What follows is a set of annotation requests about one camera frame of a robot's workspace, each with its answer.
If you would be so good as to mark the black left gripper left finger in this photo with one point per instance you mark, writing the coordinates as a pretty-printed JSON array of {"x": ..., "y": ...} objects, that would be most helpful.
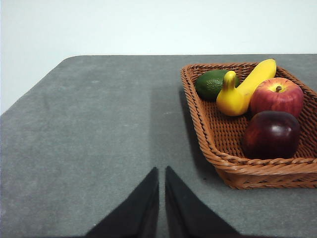
[{"x": 138, "y": 220}]

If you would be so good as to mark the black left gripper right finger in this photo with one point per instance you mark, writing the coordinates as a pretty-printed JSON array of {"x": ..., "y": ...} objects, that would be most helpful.
[{"x": 188, "y": 220}]

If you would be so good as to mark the dark red plum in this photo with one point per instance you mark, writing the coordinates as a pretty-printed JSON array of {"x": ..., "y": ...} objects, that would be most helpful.
[{"x": 270, "y": 136}]

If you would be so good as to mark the brown wicker basket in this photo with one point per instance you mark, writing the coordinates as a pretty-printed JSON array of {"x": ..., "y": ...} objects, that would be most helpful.
[{"x": 223, "y": 138}]

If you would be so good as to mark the yellow banana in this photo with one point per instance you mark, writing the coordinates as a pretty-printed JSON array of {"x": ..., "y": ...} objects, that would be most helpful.
[{"x": 232, "y": 101}]

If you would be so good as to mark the green avocado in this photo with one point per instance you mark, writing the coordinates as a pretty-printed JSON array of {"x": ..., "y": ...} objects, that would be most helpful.
[{"x": 208, "y": 85}]

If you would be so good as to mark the red apple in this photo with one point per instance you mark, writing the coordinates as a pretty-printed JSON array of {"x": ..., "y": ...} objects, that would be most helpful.
[{"x": 275, "y": 99}]

